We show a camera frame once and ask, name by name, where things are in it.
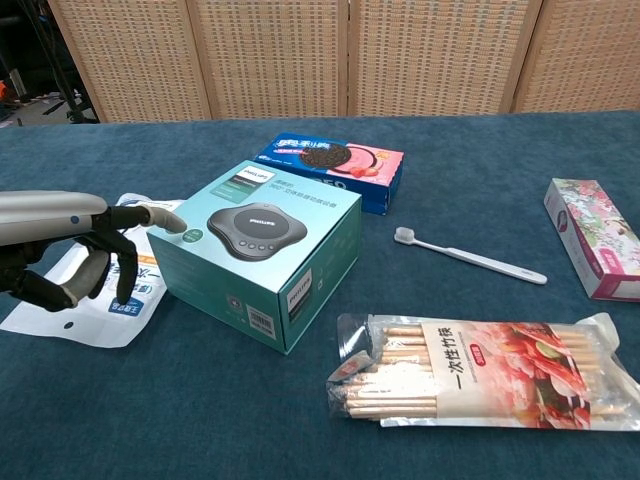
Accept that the bamboo chopsticks pack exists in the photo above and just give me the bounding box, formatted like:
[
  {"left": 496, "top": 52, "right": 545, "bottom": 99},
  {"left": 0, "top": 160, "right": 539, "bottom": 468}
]
[{"left": 325, "top": 312, "right": 640, "bottom": 431}]

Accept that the blue pink Oreo box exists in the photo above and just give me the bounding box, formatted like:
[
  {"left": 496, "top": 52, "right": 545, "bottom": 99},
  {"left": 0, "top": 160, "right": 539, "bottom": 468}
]
[{"left": 253, "top": 132, "right": 405, "bottom": 217}]

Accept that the pink floral slim box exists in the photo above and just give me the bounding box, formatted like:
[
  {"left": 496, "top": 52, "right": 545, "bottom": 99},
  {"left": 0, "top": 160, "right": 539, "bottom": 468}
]
[{"left": 543, "top": 177, "right": 640, "bottom": 303}]

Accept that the teal Philips speaker box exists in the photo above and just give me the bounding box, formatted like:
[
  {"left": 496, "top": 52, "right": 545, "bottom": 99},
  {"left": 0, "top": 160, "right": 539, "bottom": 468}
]
[{"left": 146, "top": 159, "right": 363, "bottom": 356}]

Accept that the woven folding screen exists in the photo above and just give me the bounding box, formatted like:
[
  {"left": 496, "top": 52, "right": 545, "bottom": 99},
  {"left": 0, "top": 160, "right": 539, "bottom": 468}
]
[{"left": 47, "top": 0, "right": 640, "bottom": 124}]

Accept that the white printed plastic pouch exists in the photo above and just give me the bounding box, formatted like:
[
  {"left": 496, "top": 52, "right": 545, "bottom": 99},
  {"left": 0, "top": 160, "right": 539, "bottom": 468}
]
[{"left": 0, "top": 192, "right": 187, "bottom": 349}]

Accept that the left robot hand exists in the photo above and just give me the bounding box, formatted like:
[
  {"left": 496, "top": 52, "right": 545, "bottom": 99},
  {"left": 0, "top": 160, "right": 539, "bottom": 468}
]
[{"left": 0, "top": 190, "right": 188, "bottom": 313}]

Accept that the blue table mat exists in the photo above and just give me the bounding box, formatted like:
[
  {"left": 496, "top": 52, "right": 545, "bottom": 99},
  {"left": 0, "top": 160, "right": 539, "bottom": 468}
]
[{"left": 0, "top": 110, "right": 640, "bottom": 480}]

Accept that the white toothbrush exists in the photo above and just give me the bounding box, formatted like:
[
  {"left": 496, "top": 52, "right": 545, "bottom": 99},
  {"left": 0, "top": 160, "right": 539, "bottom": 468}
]
[{"left": 393, "top": 226, "right": 549, "bottom": 286}]

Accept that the black tripod stand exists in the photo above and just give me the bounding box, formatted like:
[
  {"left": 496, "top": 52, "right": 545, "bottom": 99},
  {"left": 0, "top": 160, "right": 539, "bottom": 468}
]
[{"left": 29, "top": 0, "right": 101, "bottom": 125}]

